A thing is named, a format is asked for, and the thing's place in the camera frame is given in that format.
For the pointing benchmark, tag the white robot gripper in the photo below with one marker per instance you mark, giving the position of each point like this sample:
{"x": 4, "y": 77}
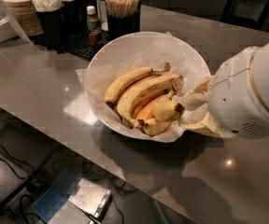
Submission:
{"x": 235, "y": 93}

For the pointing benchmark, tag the small front yellow banana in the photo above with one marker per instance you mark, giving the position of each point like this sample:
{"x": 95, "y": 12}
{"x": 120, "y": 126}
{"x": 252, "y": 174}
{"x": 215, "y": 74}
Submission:
{"x": 154, "y": 127}

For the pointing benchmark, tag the orange ripe banana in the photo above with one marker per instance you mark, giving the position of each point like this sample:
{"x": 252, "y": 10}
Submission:
{"x": 147, "y": 111}

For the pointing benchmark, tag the white round bowl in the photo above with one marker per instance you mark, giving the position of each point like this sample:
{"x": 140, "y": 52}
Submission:
{"x": 131, "y": 47}

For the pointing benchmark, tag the middle large yellow banana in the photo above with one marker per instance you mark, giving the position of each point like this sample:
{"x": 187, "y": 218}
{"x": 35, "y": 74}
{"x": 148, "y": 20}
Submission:
{"x": 134, "y": 96}

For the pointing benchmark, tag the white paper bowl liner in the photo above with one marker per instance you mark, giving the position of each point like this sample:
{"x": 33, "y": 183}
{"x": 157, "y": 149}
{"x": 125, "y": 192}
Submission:
{"x": 178, "y": 59}

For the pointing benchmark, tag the dark background appliance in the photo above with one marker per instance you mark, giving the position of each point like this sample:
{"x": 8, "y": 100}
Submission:
{"x": 248, "y": 13}

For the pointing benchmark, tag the small brown glass bottle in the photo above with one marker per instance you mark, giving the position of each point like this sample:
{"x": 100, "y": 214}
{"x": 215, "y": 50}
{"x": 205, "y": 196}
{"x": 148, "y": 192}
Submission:
{"x": 95, "y": 34}

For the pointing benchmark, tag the black cup of wooden stirrers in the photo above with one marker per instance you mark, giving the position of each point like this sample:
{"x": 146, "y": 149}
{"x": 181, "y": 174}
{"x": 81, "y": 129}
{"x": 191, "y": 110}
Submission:
{"x": 122, "y": 17}

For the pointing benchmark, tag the black perforated rubber mat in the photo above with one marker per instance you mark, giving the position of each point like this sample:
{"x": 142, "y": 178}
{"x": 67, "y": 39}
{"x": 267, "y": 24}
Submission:
{"x": 78, "y": 45}

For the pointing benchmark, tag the blue and silver floor box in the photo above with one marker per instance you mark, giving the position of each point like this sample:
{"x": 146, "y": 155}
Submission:
{"x": 73, "y": 199}

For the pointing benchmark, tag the black back condiment cup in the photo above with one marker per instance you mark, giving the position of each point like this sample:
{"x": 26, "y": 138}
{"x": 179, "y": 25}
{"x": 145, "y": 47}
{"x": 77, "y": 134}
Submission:
{"x": 73, "y": 16}

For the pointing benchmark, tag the black cup with wrapped straws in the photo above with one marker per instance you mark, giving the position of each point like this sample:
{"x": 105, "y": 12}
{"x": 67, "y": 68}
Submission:
{"x": 51, "y": 17}

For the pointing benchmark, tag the stack of brown cup sleeves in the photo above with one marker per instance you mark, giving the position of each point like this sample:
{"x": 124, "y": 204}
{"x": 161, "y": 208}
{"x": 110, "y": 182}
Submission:
{"x": 26, "y": 17}

